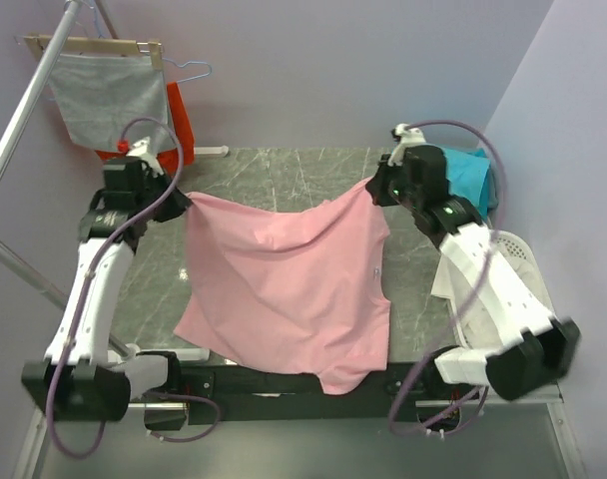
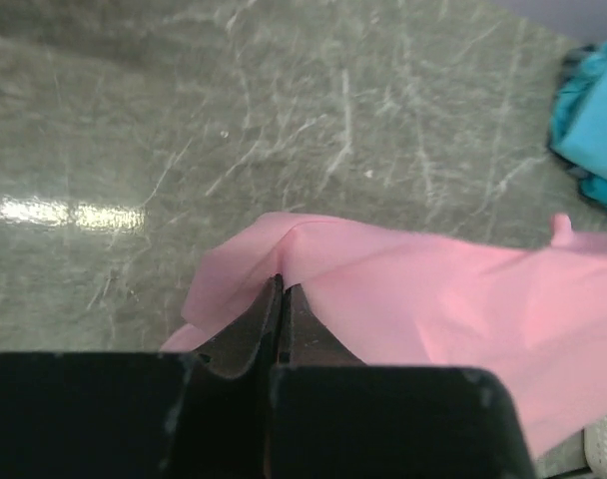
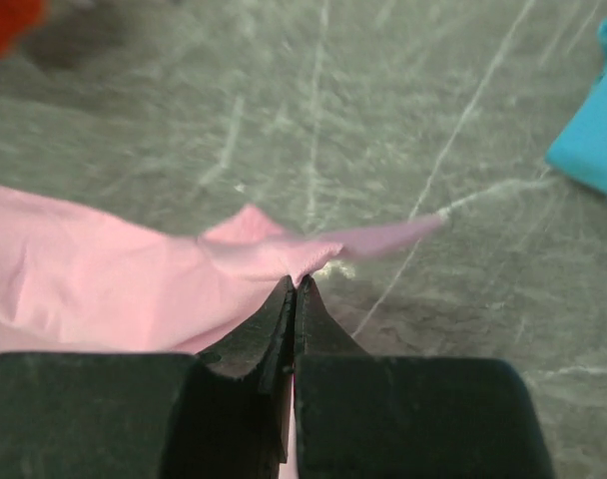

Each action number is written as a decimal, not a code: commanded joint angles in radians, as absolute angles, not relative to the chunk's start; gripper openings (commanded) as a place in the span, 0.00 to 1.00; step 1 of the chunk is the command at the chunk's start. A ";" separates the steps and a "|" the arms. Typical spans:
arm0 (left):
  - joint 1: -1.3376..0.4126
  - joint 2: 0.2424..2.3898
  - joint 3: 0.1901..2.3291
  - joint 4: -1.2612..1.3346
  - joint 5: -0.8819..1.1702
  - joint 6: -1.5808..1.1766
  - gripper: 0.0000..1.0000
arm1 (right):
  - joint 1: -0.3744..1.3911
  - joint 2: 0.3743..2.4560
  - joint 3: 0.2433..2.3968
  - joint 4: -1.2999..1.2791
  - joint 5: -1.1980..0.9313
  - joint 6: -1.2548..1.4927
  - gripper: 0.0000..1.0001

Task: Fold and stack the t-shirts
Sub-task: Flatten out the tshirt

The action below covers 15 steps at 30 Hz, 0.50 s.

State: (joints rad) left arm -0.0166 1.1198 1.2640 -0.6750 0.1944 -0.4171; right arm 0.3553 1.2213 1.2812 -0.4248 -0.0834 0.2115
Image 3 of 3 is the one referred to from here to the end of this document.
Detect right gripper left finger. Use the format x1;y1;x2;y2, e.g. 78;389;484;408
0;278;296;478

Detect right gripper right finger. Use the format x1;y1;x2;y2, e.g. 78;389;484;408
295;277;553;478

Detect pink t shirt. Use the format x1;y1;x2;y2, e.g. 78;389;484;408
0;180;447;479

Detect folded teal t shirt stack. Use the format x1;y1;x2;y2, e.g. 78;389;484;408
545;17;607;197

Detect orange hanging garment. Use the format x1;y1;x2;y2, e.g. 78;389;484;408
0;0;48;58

